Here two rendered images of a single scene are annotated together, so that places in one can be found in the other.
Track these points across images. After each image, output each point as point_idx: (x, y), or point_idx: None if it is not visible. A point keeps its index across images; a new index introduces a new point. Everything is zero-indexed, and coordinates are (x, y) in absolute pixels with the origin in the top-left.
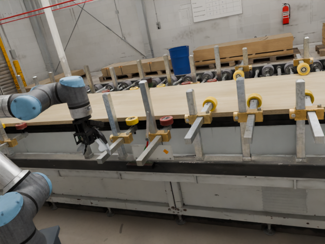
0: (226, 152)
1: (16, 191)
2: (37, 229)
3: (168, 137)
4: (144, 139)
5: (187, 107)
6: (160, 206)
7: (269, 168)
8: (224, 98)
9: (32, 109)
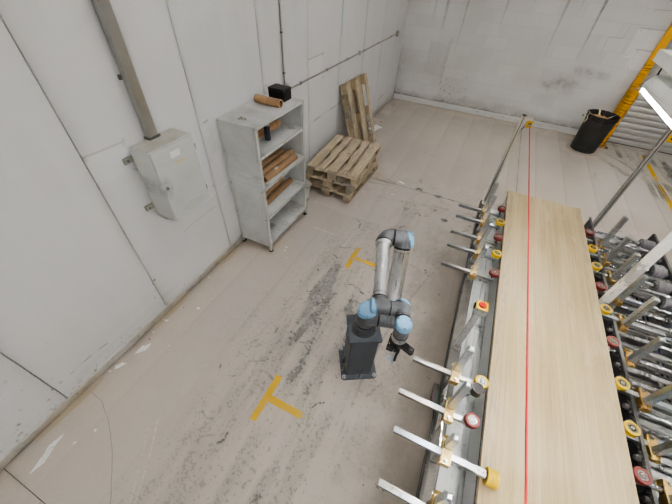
0: (462, 501)
1: None
2: (371, 330)
3: (443, 420)
4: (480, 400)
5: (507, 452)
6: None
7: None
8: None
9: (370, 310)
